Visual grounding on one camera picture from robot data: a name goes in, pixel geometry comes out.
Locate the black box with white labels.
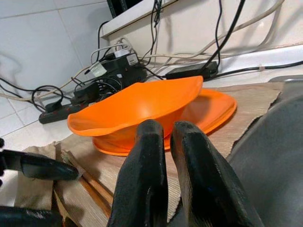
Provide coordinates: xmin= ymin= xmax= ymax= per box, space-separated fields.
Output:
xmin=91 ymin=51 xmax=149 ymax=88

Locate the thick black adapter cable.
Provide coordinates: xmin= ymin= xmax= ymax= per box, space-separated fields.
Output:
xmin=205 ymin=0 xmax=247 ymax=70

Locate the flat black power adapter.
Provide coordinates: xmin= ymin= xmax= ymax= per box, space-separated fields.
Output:
xmin=165 ymin=61 xmax=219 ymax=80

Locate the orange plastic bowl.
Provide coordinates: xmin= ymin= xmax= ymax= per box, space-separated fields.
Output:
xmin=67 ymin=75 xmax=205 ymax=144

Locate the black power strip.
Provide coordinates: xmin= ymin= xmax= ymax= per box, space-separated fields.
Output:
xmin=38 ymin=101 xmax=95 ymax=125

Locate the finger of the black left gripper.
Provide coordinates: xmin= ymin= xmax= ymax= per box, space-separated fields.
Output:
xmin=0 ymin=205 xmax=63 ymax=227
xmin=0 ymin=148 xmax=80 ymax=182

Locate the brown wooden chopstick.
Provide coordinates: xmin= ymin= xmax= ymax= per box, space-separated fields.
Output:
xmin=78 ymin=174 xmax=114 ymax=204
xmin=79 ymin=179 xmax=112 ymax=213

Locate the stainless steel sink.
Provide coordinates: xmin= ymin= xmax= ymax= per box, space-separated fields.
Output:
xmin=227 ymin=75 xmax=303 ymax=227

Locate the black looped cable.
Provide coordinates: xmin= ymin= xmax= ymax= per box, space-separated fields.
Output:
xmin=32 ymin=85 xmax=65 ymax=112

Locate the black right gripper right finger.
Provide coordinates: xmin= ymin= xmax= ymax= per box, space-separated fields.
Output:
xmin=170 ymin=121 xmax=264 ymax=227

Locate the black plug adapter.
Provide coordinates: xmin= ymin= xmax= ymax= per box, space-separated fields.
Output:
xmin=73 ymin=81 xmax=112 ymax=104

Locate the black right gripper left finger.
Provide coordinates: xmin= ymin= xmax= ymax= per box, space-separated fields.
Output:
xmin=107 ymin=119 xmax=169 ymax=227

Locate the black counter cable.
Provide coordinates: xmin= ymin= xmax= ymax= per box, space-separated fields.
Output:
xmin=213 ymin=60 xmax=303 ymax=80

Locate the orange plastic plate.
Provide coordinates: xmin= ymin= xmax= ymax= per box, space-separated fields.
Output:
xmin=92 ymin=88 xmax=238 ymax=157

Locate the thin black wall cable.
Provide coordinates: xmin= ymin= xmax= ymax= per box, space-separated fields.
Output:
xmin=215 ymin=0 xmax=223 ymax=69

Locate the beige woven mat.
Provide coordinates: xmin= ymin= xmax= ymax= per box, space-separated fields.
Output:
xmin=16 ymin=81 xmax=288 ymax=227

